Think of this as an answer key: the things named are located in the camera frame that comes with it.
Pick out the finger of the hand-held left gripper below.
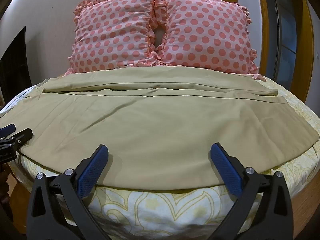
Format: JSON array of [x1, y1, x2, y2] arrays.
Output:
[[0, 124, 16, 138], [0, 128, 33, 153]]

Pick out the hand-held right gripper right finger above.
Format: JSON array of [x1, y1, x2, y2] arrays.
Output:
[[210, 142, 294, 240]]

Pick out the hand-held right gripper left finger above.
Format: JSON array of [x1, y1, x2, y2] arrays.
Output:
[[26, 144, 110, 240]]

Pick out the khaki pants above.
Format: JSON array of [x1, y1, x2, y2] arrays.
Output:
[[18, 67, 320, 188]]

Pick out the yellow patterned bed sheet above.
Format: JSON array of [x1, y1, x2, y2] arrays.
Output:
[[0, 76, 320, 240]]

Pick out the pink polka dot pillow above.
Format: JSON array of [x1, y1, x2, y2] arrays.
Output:
[[150, 0, 265, 81], [64, 0, 157, 76]]

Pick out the wooden bed frame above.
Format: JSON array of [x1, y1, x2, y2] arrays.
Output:
[[0, 160, 33, 240]]

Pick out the dark wall panel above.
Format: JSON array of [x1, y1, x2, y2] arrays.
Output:
[[0, 26, 32, 110]]

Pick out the wooden door frame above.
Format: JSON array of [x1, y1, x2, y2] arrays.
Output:
[[209, 0, 314, 100]]

